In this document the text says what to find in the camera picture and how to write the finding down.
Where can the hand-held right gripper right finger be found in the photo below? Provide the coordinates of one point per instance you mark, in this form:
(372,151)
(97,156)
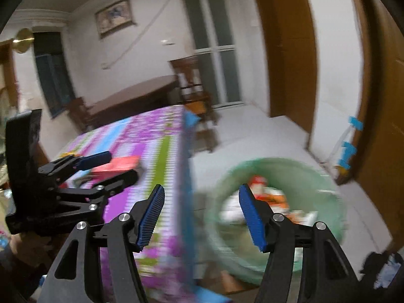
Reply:
(252,217)

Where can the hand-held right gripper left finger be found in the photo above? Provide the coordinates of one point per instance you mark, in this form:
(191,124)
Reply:
(151,217)

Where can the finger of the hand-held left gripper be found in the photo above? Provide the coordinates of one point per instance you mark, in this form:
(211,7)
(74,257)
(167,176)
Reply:
(94,159)
(121,180)

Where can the bin with green bag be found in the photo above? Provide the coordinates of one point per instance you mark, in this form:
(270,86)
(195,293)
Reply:
(328,195)

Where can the red carton box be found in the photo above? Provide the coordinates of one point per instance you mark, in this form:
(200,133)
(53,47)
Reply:
(118,164)

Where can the dark wooden chair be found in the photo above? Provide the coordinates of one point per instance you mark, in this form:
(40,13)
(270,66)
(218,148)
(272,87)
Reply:
(77,110)
(192,94)

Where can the dark wooden dining table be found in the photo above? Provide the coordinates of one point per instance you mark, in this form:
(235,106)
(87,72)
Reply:
(135,96)

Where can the dark window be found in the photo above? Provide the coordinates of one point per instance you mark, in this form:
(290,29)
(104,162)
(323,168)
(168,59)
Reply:
(52,75)

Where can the blue tape strip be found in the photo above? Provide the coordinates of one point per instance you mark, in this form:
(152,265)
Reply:
(356,123)
(347,153)

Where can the dark cloth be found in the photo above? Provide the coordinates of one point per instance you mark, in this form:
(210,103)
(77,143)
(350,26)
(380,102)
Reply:
(378,268)

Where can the frosted glass double door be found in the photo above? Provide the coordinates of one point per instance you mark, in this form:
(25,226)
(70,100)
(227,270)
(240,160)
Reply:
(214,47)

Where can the brown wooden door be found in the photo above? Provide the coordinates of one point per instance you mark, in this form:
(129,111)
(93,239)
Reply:
(290,53)

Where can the wooden kitchen doorway frame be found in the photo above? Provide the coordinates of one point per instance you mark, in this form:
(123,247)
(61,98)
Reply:
(8,69)

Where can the round gold wall plate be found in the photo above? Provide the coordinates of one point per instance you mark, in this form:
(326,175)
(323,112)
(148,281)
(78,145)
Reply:
(23,40)

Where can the white wall switch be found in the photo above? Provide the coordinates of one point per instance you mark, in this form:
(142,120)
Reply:
(167,42)

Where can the framed wall picture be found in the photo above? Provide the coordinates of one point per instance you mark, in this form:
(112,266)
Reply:
(113,17)

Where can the brown wooden door frame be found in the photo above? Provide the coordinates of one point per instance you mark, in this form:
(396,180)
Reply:
(375,101)

